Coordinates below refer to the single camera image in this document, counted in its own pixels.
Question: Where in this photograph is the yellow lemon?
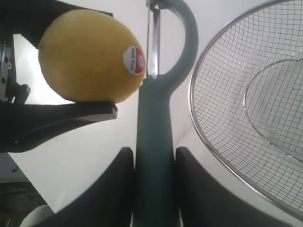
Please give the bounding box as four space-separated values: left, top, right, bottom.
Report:
38 9 145 104

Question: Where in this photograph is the teal handled peeler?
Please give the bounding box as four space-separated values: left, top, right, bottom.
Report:
133 0 198 227

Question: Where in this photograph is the metal wire mesh basket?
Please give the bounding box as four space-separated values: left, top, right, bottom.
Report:
189 0 303 212

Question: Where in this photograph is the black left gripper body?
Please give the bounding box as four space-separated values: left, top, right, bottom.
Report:
0 33 31 104

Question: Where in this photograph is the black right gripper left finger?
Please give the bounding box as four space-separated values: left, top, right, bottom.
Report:
47 147 134 227

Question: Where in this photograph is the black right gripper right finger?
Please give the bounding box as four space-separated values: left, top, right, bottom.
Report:
175 147 288 227

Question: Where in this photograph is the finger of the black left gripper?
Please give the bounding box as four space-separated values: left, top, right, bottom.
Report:
0 102 117 153
0 0 114 49

